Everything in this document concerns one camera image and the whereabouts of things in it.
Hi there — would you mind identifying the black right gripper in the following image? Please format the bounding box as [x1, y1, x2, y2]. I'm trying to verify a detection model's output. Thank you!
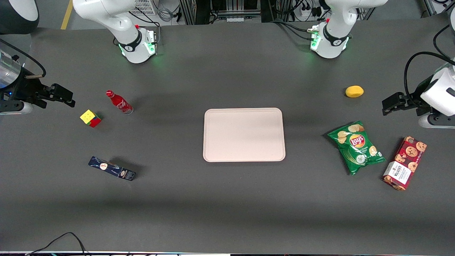
[2, 68, 76, 109]

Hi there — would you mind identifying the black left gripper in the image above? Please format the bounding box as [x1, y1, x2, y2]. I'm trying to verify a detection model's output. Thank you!
[382, 76, 438, 116]

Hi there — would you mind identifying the red coke bottle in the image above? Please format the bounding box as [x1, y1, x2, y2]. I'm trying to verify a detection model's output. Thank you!
[106, 90, 134, 115]

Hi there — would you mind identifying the pale pink plastic tray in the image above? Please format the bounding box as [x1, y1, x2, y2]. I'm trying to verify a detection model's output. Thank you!
[203, 108, 286, 163]

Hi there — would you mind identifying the colourful puzzle cube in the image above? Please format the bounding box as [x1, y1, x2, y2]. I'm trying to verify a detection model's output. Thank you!
[80, 110, 103, 128]

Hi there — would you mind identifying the yellow lemon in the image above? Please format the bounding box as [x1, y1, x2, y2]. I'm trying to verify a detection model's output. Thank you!
[345, 85, 364, 98]

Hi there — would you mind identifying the green chips bag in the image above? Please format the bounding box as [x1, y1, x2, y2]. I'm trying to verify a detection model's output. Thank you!
[327, 121, 387, 176]

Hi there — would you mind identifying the red cookie box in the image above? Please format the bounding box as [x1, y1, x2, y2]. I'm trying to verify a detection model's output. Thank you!
[382, 136, 428, 191]

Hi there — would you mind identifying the dark blue carton box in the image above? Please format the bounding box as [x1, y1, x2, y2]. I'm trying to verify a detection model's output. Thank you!
[88, 156, 137, 181]

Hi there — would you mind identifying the white perforated box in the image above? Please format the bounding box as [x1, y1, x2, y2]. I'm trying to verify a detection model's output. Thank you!
[129, 0, 157, 16]

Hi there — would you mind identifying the white power strip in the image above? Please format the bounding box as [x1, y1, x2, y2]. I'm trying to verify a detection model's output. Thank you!
[300, 6, 322, 20]

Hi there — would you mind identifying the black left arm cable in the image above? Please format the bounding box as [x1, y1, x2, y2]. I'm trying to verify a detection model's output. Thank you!
[404, 24, 455, 101]

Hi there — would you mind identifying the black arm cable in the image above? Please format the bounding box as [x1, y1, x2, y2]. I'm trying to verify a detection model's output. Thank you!
[404, 24, 455, 101]
[0, 38, 47, 79]

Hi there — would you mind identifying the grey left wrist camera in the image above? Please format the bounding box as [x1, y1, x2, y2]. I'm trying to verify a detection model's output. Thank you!
[418, 113, 455, 129]

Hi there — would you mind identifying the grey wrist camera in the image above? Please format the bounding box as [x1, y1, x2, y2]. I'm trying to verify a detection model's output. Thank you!
[0, 101, 33, 115]
[418, 113, 455, 129]

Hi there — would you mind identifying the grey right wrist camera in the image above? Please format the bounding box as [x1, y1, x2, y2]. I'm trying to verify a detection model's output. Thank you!
[0, 101, 33, 115]

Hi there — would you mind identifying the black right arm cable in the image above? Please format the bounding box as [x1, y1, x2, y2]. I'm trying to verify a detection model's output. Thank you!
[0, 38, 47, 79]

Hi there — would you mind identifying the black base cable bundle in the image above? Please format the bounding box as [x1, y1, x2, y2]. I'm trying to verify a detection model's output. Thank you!
[271, 18, 316, 42]

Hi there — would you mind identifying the grey coiled cable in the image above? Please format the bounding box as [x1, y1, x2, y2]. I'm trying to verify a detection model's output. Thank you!
[156, 0, 175, 22]

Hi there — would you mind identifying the black cable at table edge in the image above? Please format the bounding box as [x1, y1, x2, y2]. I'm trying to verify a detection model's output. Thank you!
[25, 232, 88, 256]

